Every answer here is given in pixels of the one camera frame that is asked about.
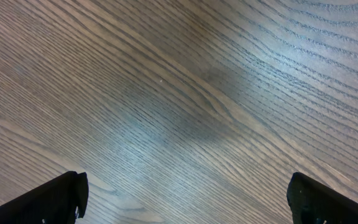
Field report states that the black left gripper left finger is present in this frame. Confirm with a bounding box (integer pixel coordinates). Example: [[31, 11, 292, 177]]
[[0, 171, 89, 224]]

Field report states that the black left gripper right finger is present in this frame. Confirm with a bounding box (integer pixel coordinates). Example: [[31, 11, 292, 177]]
[[287, 172, 358, 224]]

